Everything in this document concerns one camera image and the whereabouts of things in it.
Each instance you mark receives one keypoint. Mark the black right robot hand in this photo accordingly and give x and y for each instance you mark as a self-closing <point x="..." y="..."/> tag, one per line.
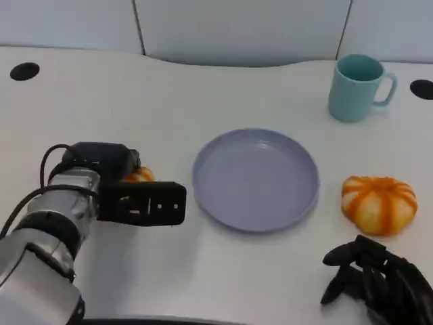
<point x="399" y="291"/>

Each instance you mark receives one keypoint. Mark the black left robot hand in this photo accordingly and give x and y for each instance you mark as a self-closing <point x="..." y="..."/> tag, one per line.
<point x="98" y="157"/>

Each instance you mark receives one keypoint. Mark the orange and white bread roll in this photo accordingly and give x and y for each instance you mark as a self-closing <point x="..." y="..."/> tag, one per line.
<point x="379" y="206"/>
<point x="143" y="174"/>

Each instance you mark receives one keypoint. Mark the grey desk partition panel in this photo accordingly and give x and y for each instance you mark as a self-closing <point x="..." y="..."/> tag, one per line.
<point x="67" y="23"/>
<point x="243" y="30"/>
<point x="392" y="30"/>

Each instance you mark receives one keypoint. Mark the lilac plate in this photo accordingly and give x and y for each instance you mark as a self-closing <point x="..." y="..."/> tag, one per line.
<point x="257" y="183"/>

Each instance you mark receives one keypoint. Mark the pale green mug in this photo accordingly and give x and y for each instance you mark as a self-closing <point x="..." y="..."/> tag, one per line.
<point x="350" y="96"/>

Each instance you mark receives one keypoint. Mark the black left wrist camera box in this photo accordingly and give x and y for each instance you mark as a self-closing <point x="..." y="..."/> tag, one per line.
<point x="142" y="204"/>

